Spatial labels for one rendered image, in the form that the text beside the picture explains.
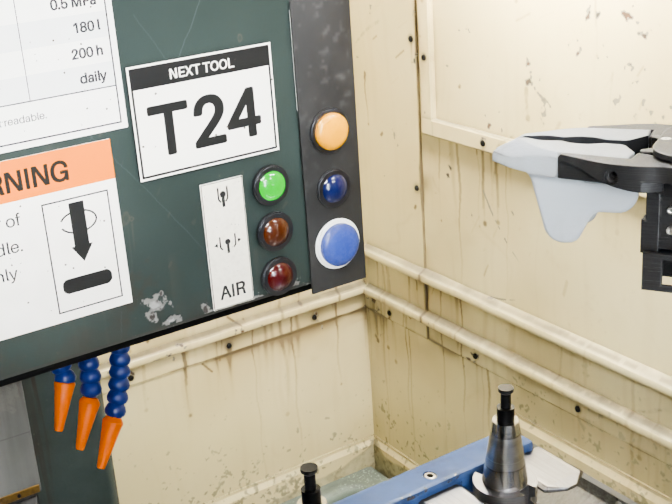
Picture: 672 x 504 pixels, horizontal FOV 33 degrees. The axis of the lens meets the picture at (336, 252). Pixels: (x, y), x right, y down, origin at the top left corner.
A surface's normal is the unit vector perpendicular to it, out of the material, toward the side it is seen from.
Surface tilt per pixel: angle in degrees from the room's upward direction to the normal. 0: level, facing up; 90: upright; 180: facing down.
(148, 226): 90
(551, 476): 0
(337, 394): 90
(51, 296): 90
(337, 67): 90
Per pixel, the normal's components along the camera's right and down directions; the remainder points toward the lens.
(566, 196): -0.49, 0.34
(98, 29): 0.55, 0.26
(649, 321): -0.83, 0.25
